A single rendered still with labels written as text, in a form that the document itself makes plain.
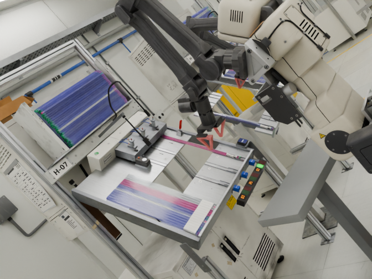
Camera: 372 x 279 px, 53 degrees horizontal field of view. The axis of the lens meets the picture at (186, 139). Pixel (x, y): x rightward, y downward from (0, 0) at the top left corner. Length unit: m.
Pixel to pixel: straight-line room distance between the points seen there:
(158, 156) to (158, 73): 1.21
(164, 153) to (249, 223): 0.70
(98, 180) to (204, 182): 0.55
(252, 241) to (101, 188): 0.96
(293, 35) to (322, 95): 0.25
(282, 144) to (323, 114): 1.58
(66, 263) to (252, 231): 1.74
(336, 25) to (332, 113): 4.90
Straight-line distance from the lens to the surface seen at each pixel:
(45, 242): 3.43
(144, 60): 3.17
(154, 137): 2.13
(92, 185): 1.97
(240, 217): 2.31
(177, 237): 1.69
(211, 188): 1.86
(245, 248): 2.27
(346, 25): 6.20
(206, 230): 1.68
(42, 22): 4.47
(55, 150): 2.04
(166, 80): 3.12
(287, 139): 2.99
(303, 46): 1.35
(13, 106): 2.42
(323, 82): 1.41
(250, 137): 2.30
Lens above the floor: 1.28
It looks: 7 degrees down
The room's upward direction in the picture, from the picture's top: 42 degrees counter-clockwise
